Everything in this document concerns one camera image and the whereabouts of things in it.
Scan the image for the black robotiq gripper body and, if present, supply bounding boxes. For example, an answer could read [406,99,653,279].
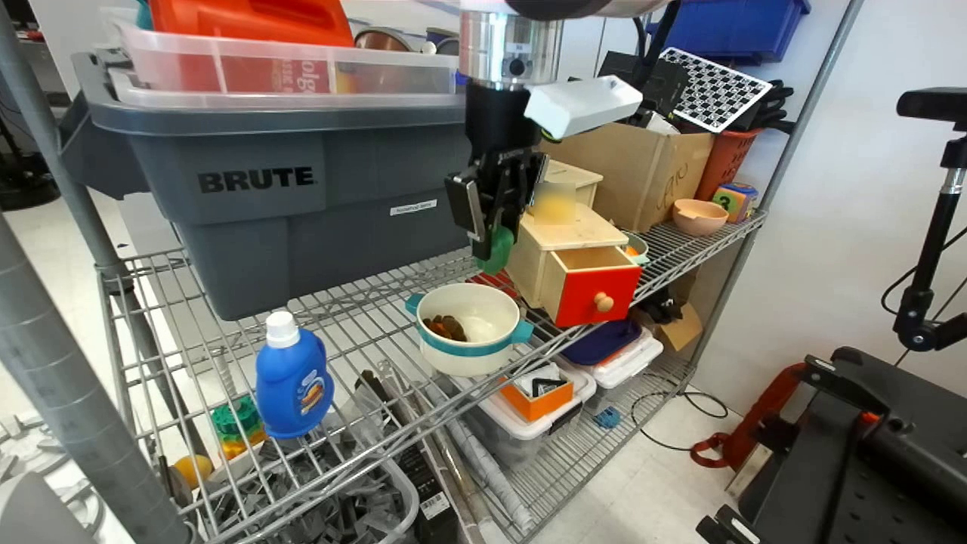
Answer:
[463,80,544,165]

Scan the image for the yellow round plush toy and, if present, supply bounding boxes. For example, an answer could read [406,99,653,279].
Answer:
[528,189,576,227]

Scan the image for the wooden box with red drawer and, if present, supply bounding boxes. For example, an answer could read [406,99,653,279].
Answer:
[503,201,648,331]

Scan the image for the brown toy food piece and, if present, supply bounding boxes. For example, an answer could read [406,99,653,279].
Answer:
[420,315,467,349]

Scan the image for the white bowl with teal band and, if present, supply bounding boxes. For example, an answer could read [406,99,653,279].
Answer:
[403,282,539,384]

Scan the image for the pink small bowl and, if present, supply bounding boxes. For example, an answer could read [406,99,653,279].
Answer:
[669,197,730,239]

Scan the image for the small colourful block toy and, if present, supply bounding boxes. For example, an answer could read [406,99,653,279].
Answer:
[709,185,758,227]

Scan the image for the green toy cups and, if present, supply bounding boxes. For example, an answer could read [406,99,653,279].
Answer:
[210,392,270,446]

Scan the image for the yellow toy piece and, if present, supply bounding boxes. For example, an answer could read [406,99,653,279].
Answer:
[169,453,218,492]

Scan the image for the small pale wooden box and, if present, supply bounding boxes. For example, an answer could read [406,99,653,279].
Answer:
[539,157,606,211]

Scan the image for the mint green pot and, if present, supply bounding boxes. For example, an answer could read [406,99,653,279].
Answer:
[618,230,655,268]

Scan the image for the grey brute storage tote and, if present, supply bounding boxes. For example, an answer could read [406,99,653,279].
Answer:
[57,45,509,323]

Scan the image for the black electronic device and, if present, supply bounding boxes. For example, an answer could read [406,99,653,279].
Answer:
[599,49,691,129]

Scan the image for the clear container with blue item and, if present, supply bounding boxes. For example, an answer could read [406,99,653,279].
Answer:
[553,315,669,392]

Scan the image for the terracotta plant pot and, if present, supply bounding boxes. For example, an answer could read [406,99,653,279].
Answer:
[694,128,758,203]

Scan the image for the small cardboard box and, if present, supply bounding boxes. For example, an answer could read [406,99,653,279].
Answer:
[642,292,706,356]

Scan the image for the clear plastic storage bin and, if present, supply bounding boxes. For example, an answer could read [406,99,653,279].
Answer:
[106,15,478,116]

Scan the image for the white perforated panel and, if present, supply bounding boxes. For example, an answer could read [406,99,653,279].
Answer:
[655,45,778,135]

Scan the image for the small blue plastic piece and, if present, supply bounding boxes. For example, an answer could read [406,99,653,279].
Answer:
[590,402,627,432]

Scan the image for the blue detergent bottle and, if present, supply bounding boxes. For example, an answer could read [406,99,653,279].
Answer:
[251,309,339,445]

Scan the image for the bundle of metal rods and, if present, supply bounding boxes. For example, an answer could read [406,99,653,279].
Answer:
[351,367,539,539]

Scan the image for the blue plastic bin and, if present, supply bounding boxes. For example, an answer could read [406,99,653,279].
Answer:
[659,0,816,67]

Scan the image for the orange red plastic container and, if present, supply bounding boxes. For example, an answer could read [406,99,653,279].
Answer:
[146,0,357,49]

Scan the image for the black robot cart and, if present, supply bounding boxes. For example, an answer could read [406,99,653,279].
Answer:
[691,346,967,544]

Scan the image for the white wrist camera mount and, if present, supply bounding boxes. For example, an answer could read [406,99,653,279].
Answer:
[521,73,648,141]

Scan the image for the metal wire shelf rack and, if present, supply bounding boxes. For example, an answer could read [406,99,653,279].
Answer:
[0,0,866,544]

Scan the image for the red strap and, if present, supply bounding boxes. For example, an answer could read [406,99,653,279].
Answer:
[686,360,816,473]

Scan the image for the wire basket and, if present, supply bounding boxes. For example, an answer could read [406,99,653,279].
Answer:
[188,439,424,544]

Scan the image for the black camera stand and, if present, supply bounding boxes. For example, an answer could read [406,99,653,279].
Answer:
[877,85,967,356]

